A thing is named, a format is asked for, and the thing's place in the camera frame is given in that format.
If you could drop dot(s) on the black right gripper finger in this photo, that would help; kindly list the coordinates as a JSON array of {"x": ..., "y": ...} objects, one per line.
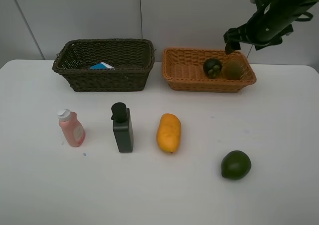
[
  {"x": 234, "y": 37},
  {"x": 265, "y": 40}
]

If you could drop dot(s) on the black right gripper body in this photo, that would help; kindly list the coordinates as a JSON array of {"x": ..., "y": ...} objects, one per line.
[{"x": 275, "y": 17}]

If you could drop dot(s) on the brown kiwi fruit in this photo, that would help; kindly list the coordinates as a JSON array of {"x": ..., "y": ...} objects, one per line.
[{"x": 233, "y": 70}]

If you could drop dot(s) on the dark mangosteen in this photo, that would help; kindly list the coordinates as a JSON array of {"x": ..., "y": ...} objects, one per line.
[{"x": 212, "y": 68}]

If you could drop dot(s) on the green avocado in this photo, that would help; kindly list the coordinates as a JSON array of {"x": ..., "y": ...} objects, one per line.
[{"x": 235, "y": 165}]

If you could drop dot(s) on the blue object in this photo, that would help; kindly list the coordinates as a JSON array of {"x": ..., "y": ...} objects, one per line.
[{"x": 98, "y": 66}]

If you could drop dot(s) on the white pink marker pen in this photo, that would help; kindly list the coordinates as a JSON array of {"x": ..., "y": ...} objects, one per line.
[{"x": 107, "y": 66}]

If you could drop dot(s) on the orange wicker basket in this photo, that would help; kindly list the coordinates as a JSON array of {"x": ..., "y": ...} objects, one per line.
[{"x": 183, "y": 69}]

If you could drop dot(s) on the yellow mango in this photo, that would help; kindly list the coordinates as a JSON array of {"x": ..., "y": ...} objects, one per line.
[{"x": 169, "y": 133}]

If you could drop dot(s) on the dark brown wicker basket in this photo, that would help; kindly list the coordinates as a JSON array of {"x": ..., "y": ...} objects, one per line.
[{"x": 133, "y": 59}]

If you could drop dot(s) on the black pump bottle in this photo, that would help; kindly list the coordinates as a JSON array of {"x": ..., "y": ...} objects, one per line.
[{"x": 122, "y": 127}]

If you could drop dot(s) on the pink bottle white cap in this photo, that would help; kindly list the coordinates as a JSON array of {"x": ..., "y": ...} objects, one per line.
[{"x": 72, "y": 129}]

